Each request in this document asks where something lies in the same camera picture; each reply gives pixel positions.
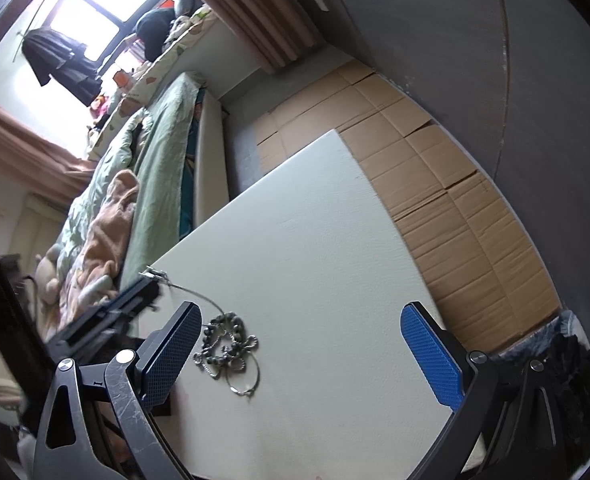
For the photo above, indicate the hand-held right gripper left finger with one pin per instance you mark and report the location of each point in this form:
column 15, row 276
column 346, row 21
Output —
column 172, row 355

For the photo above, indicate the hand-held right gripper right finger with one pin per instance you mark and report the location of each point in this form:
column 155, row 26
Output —
column 432, row 360

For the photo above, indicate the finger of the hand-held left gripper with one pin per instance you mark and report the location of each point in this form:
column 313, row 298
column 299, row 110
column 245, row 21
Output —
column 110, row 312

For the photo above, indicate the cream plush toy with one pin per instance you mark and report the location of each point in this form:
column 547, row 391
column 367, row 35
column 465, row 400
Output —
column 49, row 272

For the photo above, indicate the pink fleece blanket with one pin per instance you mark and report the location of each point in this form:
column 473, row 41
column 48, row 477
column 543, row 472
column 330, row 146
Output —
column 110, row 240

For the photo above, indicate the beige headboard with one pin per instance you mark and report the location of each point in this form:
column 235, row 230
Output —
column 45, row 225

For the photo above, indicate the pale green quilt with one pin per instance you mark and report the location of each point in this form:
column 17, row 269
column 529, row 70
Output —
column 110, row 170

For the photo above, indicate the bed with green sheet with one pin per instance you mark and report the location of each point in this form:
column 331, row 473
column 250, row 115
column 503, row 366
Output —
column 165, row 170

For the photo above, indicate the dark cloth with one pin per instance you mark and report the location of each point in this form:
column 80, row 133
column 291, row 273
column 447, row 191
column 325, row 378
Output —
column 582, row 390

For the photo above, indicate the flattened cardboard sheets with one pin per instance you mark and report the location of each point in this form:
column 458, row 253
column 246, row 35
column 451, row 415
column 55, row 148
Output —
column 425, row 185

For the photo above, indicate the pink curtain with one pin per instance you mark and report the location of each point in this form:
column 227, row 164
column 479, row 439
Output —
column 255, row 15
column 20, row 145

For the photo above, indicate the pile of colourful toys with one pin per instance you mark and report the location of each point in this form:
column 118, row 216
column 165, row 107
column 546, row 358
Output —
column 100, row 107

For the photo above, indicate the floral window seat cushion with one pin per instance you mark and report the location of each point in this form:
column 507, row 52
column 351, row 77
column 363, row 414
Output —
column 165, row 65

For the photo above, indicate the hanging dark clothing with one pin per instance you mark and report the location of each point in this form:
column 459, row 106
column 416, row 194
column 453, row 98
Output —
column 60, row 57

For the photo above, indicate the dark grey wardrobe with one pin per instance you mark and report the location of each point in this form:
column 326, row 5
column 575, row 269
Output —
column 475, row 60

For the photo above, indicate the white wall socket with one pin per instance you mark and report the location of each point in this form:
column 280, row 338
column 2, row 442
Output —
column 320, row 4

